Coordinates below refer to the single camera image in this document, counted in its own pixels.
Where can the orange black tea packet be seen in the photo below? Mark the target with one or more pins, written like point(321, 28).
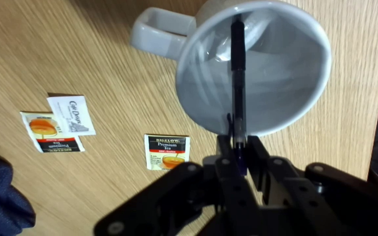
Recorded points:
point(167, 151)
point(52, 135)

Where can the white ceramic mug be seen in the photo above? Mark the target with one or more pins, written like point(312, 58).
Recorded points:
point(268, 87)

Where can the dark blue cloth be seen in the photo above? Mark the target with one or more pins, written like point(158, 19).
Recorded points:
point(1, 197)

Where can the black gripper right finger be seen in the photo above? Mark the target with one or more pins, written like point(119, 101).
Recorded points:
point(321, 205)

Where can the white paper sachet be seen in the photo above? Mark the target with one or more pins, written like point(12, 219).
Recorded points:
point(73, 113)

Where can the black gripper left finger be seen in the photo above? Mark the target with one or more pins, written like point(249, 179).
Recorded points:
point(184, 201)

